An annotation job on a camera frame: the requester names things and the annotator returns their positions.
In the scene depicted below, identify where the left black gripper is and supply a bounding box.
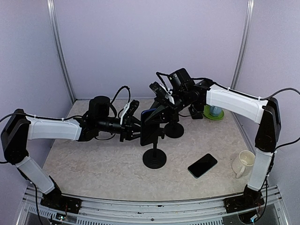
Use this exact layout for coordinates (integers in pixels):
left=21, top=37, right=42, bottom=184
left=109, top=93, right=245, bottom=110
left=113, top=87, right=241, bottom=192
left=97, top=116, right=150, bottom=142

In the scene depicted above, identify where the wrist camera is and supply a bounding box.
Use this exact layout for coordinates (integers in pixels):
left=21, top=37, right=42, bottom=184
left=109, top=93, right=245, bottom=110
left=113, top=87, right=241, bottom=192
left=120, top=100, right=140, bottom=125
left=149, top=82, right=175, bottom=106

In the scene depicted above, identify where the aluminium frame post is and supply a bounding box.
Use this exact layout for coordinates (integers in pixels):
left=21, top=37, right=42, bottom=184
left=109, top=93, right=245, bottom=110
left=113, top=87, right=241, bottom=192
left=47, top=0, right=76, bottom=104
left=231, top=0, right=255, bottom=89

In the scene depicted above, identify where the left aluminium frame post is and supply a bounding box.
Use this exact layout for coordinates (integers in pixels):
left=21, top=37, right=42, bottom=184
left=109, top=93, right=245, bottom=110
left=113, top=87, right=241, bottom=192
left=47, top=0, right=76, bottom=104

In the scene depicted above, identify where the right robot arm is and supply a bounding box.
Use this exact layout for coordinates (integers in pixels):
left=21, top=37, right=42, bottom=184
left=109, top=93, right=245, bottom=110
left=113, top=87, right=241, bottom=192
left=145, top=68, right=281, bottom=208

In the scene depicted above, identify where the black folding phone stand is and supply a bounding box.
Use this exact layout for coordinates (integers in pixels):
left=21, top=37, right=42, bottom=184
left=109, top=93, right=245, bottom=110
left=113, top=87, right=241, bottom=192
left=188, top=104, right=204, bottom=120

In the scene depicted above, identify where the green saucer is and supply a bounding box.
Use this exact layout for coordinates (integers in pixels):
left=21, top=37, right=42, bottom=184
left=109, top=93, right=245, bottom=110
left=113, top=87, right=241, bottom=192
left=203, top=105, right=225, bottom=120

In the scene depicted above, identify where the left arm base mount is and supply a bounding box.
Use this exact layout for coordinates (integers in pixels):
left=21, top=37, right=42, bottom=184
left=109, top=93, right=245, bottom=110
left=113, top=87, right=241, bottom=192
left=40, top=177, right=82, bottom=214

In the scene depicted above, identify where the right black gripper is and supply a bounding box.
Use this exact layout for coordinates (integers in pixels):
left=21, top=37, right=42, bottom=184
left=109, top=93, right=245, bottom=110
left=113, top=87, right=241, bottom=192
left=142, top=89, right=190, bottom=124

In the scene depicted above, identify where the right aluminium frame post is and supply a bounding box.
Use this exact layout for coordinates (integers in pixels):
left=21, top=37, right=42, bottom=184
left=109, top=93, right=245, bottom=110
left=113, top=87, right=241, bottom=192
left=231, top=0, right=255, bottom=89

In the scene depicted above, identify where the light blue mug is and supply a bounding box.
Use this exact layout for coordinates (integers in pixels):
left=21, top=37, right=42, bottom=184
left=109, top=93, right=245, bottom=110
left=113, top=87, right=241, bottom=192
left=209, top=106, right=223, bottom=117

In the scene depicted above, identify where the black round-base stand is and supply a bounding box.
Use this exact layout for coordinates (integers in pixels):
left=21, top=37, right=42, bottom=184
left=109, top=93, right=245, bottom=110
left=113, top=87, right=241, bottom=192
left=165, top=120, right=184, bottom=139
left=142, top=126, right=167, bottom=169

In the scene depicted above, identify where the teal phone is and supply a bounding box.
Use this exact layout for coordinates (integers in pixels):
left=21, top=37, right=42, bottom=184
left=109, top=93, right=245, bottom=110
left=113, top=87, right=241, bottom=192
left=187, top=153, right=218, bottom=179

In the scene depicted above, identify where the cream ceramic mug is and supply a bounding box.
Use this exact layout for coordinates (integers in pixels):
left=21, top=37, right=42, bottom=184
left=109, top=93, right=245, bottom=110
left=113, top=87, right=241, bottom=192
left=232, top=150, right=255, bottom=179

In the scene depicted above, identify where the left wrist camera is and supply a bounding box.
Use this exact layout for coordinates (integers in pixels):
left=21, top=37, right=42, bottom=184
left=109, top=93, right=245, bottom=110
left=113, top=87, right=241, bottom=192
left=120, top=100, right=140, bottom=125

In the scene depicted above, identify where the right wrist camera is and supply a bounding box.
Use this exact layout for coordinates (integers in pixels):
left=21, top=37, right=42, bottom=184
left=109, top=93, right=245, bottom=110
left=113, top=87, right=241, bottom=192
left=149, top=82, right=175, bottom=106

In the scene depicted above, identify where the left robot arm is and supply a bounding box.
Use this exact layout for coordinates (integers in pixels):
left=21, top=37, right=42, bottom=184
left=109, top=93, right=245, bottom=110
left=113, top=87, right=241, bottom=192
left=0, top=96, right=141, bottom=209

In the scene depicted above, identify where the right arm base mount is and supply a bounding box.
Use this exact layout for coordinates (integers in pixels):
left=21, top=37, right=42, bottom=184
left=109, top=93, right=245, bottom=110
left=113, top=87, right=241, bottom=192
left=223, top=185, right=265, bottom=213

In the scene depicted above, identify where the blue phone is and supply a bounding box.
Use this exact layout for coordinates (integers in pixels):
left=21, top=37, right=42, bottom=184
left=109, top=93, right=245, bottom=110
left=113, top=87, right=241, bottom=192
left=140, top=108, right=160, bottom=146

